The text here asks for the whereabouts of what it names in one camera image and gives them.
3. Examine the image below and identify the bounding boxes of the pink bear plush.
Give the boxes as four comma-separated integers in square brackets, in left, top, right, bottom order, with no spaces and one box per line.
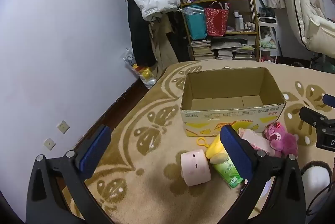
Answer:
[264,121,299,158]

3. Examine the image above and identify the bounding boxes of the cream padded chair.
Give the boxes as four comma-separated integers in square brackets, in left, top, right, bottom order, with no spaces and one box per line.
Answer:
[277,0,335,52]

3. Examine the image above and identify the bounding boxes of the pale green bundle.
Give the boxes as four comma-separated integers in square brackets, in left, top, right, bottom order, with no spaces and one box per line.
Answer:
[260,30,276,48]

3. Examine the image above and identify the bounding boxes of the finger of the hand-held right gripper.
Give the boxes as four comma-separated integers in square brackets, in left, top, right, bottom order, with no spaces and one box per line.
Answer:
[299,107,329,127]
[322,94,335,109]

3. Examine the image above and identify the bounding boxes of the wooden shelf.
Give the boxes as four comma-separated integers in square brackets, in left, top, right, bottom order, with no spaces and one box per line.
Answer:
[180,0,259,62]

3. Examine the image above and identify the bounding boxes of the plastic bag of toys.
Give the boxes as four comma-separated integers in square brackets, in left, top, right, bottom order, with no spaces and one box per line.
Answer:
[123,49,157,88]

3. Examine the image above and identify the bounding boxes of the pink cylinder plush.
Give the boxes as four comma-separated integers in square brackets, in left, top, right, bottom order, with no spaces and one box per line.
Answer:
[180,150,211,186]

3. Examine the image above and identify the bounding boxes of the black coat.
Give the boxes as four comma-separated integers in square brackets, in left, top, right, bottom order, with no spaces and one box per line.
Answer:
[122,0,157,67]

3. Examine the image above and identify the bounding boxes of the printed cardboard box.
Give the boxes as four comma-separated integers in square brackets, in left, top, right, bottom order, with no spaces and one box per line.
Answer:
[180,67,287,138]

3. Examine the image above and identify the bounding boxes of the beige coat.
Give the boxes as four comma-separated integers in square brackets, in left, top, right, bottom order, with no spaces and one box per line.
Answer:
[149,16,181,78]

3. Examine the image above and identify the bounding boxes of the teal bag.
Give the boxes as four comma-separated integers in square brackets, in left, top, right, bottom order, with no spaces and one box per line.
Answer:
[182,5,207,40]

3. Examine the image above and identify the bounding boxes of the pink tissue pack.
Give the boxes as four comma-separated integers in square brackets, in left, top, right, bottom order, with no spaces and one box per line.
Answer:
[237,128,275,156]

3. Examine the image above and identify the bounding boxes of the white wall socket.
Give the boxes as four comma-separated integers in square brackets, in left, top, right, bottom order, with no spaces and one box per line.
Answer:
[57,121,70,133]
[43,138,56,151]

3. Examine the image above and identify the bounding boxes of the beige patterned rug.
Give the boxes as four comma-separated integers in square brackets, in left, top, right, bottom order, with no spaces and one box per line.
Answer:
[61,60,335,224]

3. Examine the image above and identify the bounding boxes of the yellow plush with keyring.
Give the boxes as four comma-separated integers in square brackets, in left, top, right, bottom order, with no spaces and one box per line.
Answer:
[197,134,228,164]

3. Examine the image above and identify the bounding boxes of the red patterned bag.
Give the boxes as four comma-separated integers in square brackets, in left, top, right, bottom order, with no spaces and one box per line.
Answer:
[204,1,230,36]

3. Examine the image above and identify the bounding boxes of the green tissue pack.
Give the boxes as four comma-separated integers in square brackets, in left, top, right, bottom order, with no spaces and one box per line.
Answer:
[213,157,245,189]

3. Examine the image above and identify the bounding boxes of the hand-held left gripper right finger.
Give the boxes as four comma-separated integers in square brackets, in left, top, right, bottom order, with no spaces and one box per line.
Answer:
[220,125,307,224]

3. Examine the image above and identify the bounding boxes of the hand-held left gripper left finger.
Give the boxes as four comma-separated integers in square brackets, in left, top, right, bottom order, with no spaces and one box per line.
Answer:
[26,125,116,224]

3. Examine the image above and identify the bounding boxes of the white cart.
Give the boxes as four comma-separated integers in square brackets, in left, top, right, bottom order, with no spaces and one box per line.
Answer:
[258,16,280,63]

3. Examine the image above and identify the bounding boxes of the stack of books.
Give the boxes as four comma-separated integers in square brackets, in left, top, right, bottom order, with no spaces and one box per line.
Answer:
[191,36,256,61]

